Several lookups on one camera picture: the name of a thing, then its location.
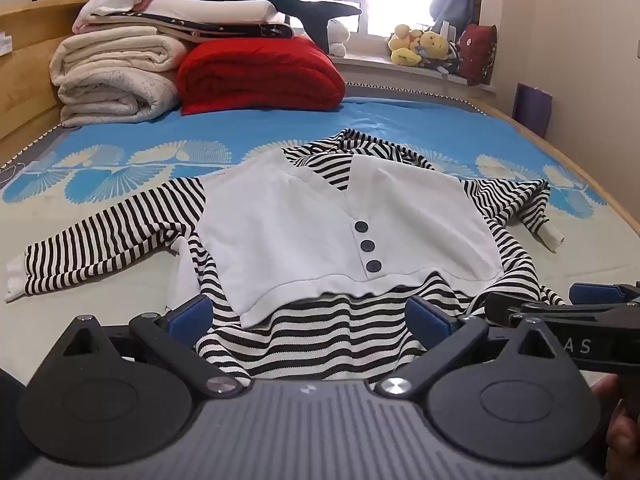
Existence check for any red folded blanket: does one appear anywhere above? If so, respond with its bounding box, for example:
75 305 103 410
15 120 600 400
176 35 347 116

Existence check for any dark dotted folded blanket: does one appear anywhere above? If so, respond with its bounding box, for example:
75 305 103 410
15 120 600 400
82 10 293 43

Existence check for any purple board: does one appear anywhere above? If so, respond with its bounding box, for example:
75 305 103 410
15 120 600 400
512 82 553 138

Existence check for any person's right hand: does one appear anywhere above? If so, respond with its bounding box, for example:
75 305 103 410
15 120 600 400
592 374 640 461

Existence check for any striped shirt with white vest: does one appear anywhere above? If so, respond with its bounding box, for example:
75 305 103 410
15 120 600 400
5 127 566 381

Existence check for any blue patterned bed sheet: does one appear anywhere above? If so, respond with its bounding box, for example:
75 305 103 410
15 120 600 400
0 82 640 386

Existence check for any yellow round plush toy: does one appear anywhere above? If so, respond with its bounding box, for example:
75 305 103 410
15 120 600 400
417 31 450 59

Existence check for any white folded blanket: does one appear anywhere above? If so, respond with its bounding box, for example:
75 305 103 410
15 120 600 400
85 0 281 26

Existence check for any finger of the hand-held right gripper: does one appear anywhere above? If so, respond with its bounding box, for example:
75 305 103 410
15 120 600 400
570 283 640 306
484 291 566 323

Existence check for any white plush toy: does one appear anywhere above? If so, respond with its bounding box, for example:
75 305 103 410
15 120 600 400
326 19 351 57

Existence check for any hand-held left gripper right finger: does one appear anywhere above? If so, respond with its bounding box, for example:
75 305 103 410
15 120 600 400
375 296 576 395

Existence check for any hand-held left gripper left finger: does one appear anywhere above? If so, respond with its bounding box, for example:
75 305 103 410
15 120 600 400
47 294 240 398

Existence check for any pale yellow plush toy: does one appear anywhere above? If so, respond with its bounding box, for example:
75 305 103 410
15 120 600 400
387 24 426 67

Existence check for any cream folded quilt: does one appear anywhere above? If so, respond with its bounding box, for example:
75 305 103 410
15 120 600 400
49 25 188 128

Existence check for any red plush pillow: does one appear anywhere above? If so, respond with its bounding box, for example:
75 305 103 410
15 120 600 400
457 24 498 86

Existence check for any windowsill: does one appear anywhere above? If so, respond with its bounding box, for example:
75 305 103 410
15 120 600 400
330 50 496 92

